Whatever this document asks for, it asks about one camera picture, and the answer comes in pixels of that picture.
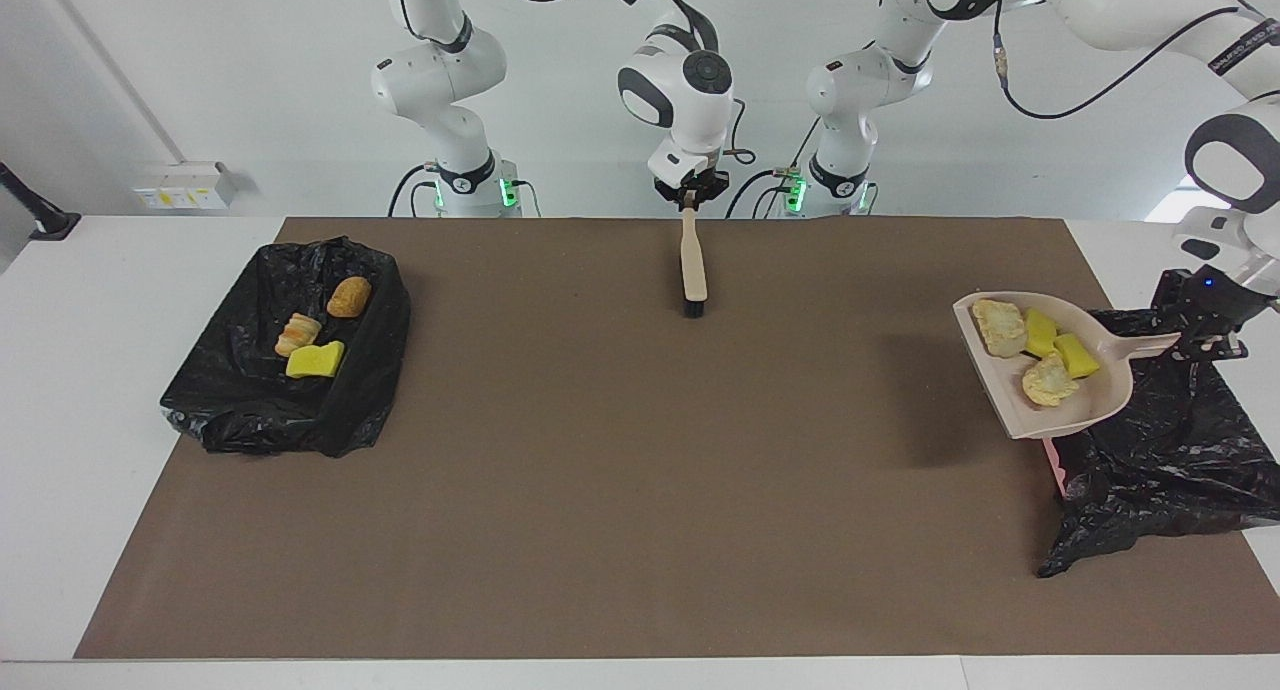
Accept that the brown toy bread roll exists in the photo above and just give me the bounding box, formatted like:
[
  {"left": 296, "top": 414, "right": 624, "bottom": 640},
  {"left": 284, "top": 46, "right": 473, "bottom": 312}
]
[{"left": 326, "top": 275, "right": 373, "bottom": 319}]

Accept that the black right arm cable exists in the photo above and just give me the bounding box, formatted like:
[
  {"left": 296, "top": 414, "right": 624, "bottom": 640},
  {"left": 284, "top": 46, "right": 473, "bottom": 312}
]
[{"left": 395, "top": 0, "right": 756, "bottom": 166}]

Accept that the black stand foot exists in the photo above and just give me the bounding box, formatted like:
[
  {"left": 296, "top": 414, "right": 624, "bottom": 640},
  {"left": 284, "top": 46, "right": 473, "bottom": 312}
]
[{"left": 0, "top": 160, "right": 81, "bottom": 241}]

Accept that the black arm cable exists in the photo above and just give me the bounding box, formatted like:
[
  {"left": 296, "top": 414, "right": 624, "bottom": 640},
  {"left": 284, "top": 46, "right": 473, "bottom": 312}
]
[
  {"left": 990, "top": 0, "right": 1246, "bottom": 121},
  {"left": 395, "top": 0, "right": 756, "bottom": 166}
]

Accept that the beige hand brush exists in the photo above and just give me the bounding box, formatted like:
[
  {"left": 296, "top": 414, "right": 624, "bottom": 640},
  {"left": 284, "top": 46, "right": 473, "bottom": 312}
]
[{"left": 680, "top": 206, "right": 709, "bottom": 319}]

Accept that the beige plastic dustpan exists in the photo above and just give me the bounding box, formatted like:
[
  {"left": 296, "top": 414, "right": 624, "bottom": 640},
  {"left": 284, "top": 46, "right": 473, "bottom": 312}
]
[{"left": 952, "top": 290, "right": 1183, "bottom": 441}]

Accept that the black bag lined bin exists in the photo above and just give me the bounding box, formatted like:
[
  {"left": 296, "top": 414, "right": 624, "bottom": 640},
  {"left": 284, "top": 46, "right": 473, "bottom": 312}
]
[{"left": 160, "top": 235, "right": 413, "bottom": 459}]

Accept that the pink bin with black bag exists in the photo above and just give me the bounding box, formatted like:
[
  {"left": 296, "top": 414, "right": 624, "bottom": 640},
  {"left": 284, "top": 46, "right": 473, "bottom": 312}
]
[{"left": 1035, "top": 307, "right": 1280, "bottom": 579}]

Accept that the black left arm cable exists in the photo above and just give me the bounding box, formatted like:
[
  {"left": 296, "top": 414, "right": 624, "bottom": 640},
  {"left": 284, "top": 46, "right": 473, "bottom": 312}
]
[{"left": 990, "top": 0, "right": 1246, "bottom": 121}]

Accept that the brown table mat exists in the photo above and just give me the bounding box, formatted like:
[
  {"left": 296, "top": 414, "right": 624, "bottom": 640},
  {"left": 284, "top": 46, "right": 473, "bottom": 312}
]
[{"left": 73, "top": 217, "right": 1280, "bottom": 661}]

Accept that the notched yellow sponge piece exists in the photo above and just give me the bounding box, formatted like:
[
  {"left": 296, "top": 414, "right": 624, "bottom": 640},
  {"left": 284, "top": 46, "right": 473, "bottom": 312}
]
[{"left": 1053, "top": 332, "right": 1102, "bottom": 380}]

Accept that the small yellow sponge piece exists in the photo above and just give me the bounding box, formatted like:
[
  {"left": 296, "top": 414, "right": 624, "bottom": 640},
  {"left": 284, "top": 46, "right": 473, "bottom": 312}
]
[{"left": 1024, "top": 308, "right": 1059, "bottom": 359}]

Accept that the beige rough foam chunk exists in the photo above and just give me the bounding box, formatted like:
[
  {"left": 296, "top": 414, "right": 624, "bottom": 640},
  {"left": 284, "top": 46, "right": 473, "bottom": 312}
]
[
  {"left": 1021, "top": 353, "right": 1081, "bottom": 409},
  {"left": 972, "top": 299, "right": 1029, "bottom": 359}
]

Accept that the white wall cable duct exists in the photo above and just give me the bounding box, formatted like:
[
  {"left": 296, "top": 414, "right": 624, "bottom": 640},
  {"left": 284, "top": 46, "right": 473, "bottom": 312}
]
[{"left": 38, "top": 0, "right": 191, "bottom": 166}]

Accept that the black base cable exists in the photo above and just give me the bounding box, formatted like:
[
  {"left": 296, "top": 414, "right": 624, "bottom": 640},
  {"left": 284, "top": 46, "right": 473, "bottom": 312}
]
[
  {"left": 727, "top": 120, "right": 823, "bottom": 218},
  {"left": 388, "top": 165, "right": 433, "bottom": 218}
]

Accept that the white wall outlet box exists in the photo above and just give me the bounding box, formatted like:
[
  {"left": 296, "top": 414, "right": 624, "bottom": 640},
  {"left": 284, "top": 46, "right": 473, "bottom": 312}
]
[{"left": 135, "top": 163, "right": 238, "bottom": 211}]

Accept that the yellow sponge block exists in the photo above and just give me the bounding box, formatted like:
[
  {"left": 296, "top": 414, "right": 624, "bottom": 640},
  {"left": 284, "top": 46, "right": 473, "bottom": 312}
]
[{"left": 285, "top": 340, "right": 347, "bottom": 380}]

